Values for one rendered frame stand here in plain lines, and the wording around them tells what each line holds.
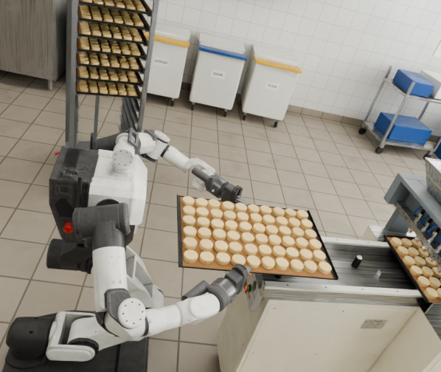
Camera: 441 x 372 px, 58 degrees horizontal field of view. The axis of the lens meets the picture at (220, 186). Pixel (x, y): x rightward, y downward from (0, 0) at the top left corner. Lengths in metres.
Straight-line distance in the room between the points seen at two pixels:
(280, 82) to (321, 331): 3.37
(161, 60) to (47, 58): 1.16
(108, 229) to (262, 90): 3.79
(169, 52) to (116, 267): 3.65
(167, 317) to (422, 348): 1.17
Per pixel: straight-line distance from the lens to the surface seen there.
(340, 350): 2.07
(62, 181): 1.32
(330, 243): 1.93
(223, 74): 4.66
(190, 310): 1.22
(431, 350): 1.96
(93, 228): 1.20
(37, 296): 2.59
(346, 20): 5.45
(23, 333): 2.03
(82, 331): 2.01
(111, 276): 1.14
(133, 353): 2.14
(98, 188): 1.30
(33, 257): 2.80
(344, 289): 1.73
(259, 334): 1.80
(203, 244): 1.47
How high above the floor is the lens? 2.01
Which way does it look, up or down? 34 degrees down
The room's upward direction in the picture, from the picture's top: 16 degrees clockwise
